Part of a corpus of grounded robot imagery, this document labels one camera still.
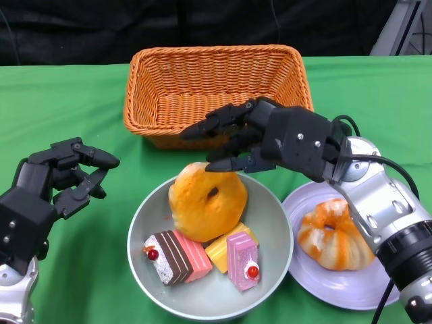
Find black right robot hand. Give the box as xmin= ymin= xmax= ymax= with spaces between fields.
xmin=180 ymin=97 xmax=352 ymax=183

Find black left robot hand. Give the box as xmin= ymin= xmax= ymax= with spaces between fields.
xmin=0 ymin=136 xmax=121 ymax=276

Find orange white twisted bread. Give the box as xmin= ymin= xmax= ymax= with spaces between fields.
xmin=296 ymin=198 xmax=376 ymax=271

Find round orange bun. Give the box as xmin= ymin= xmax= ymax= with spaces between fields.
xmin=167 ymin=161 xmax=249 ymax=243

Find pale grey-green bowl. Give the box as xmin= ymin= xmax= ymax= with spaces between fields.
xmin=127 ymin=170 xmax=294 ymax=321

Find orange wicker basket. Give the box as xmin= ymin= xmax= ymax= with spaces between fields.
xmin=123 ymin=44 xmax=315 ymax=151

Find pink cake slice with cherry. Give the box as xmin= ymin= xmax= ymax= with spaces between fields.
xmin=226 ymin=232 xmax=261 ymax=292

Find yellow cake slice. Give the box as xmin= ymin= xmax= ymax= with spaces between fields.
xmin=205 ymin=221 xmax=260 ymax=273

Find lavender plate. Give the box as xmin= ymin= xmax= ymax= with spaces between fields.
xmin=281 ymin=180 xmax=402 ymax=310

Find chocolate pink layered cake slice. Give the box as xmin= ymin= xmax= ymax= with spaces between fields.
xmin=143 ymin=229 xmax=214 ymax=287

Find black cloth backdrop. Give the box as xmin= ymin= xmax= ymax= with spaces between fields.
xmin=0 ymin=0 xmax=432 ymax=67

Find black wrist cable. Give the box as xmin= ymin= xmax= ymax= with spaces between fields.
xmin=332 ymin=114 xmax=421 ymax=324

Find grey aluminium frame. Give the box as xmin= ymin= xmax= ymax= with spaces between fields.
xmin=369 ymin=0 xmax=432 ymax=57

